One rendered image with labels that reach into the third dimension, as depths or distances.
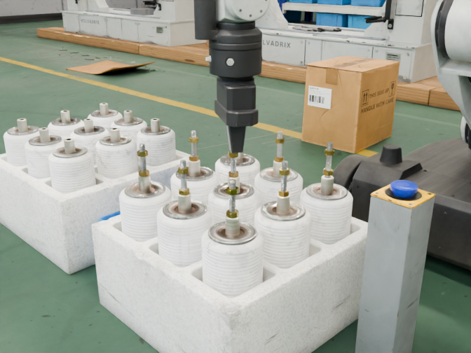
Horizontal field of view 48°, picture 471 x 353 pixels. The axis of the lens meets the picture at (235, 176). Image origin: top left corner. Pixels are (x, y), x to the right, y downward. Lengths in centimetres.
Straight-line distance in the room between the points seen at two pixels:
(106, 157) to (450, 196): 76
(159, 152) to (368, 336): 68
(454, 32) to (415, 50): 181
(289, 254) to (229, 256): 13
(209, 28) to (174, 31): 331
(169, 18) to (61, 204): 319
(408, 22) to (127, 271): 230
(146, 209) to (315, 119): 120
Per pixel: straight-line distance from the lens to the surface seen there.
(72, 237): 121
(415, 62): 293
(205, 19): 86
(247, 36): 86
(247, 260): 80
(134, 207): 96
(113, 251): 100
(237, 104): 88
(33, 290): 122
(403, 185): 83
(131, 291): 99
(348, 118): 197
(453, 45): 111
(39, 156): 130
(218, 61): 87
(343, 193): 98
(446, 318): 114
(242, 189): 98
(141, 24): 441
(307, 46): 325
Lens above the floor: 63
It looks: 21 degrees down
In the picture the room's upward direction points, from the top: straight up
